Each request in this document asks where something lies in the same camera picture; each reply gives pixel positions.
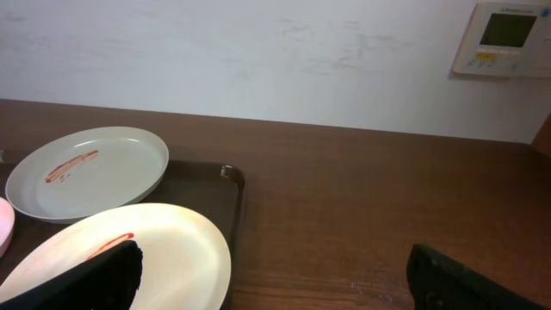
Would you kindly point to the pink plate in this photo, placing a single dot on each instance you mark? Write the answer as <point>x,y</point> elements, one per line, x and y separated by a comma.
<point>7,221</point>

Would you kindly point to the white wall control panel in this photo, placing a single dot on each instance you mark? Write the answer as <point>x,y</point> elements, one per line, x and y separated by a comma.
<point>506,40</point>

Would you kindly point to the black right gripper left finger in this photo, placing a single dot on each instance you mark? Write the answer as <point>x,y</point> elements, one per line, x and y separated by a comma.
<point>108,281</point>

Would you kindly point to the dark brown serving tray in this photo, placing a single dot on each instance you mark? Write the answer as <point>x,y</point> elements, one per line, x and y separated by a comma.
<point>212,190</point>

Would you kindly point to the grey-green plate with sauce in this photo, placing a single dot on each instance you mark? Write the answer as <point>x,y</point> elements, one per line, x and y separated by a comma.
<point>86,173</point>

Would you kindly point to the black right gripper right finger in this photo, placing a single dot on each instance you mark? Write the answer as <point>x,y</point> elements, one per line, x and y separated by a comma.
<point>438,282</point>

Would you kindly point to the cream plate with sauce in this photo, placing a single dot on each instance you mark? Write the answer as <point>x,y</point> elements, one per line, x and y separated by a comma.
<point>186,261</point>

